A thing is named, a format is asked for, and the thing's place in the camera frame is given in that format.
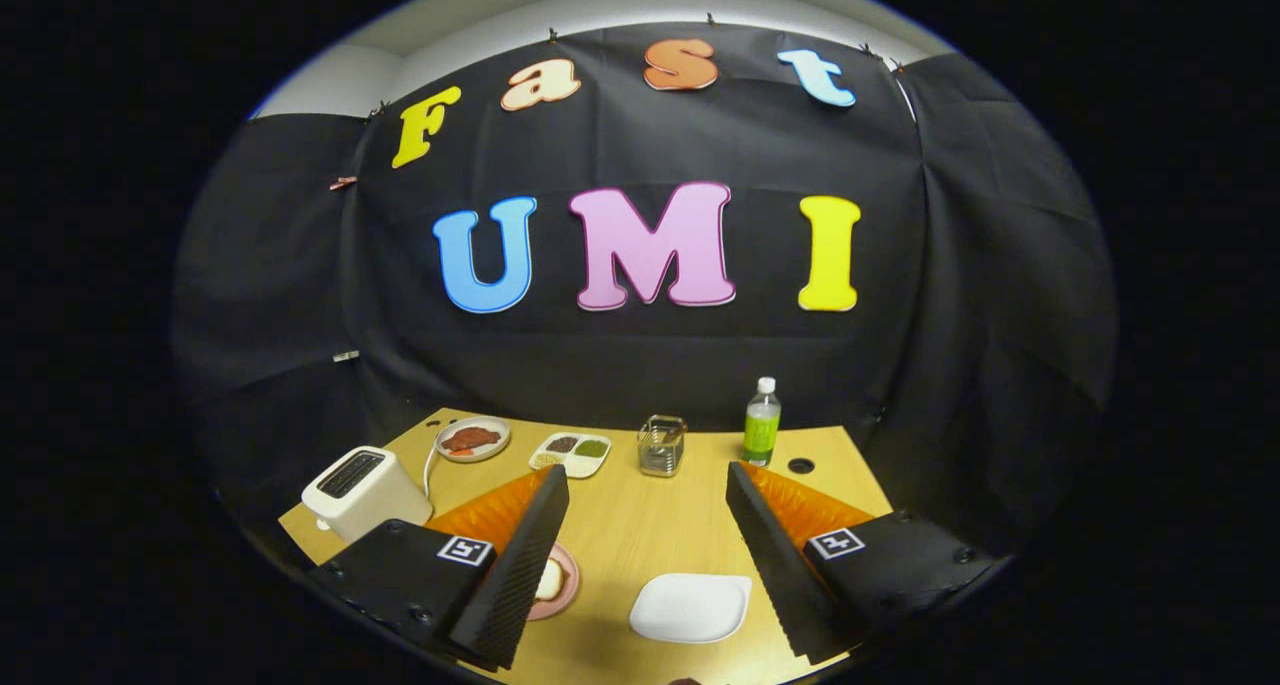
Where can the white toaster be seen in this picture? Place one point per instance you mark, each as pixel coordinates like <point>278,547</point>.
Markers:
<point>370,505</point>

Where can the pink plate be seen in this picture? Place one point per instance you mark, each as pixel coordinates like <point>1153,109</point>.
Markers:
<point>572,583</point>

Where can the black backdrop cloth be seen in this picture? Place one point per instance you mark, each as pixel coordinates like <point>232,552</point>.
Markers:
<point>650,365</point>

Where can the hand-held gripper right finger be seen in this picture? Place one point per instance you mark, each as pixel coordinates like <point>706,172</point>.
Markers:
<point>775,575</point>

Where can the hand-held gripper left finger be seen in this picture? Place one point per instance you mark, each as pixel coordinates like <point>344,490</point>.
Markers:
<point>515,575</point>

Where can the brown meat pieces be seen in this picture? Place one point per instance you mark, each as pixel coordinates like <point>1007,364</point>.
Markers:
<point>472,438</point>

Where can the white divided bean dish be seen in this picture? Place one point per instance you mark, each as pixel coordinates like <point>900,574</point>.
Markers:
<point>585,468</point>

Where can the round white plate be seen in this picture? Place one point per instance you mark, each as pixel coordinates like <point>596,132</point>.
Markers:
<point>500,451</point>

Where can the white square plate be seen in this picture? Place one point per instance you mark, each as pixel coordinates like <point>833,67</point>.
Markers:
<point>690,608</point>

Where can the toasted bread slice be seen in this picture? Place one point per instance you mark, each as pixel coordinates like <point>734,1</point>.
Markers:
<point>550,580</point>

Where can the green label plastic bottle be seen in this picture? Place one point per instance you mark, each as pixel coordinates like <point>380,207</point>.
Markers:
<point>761,430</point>

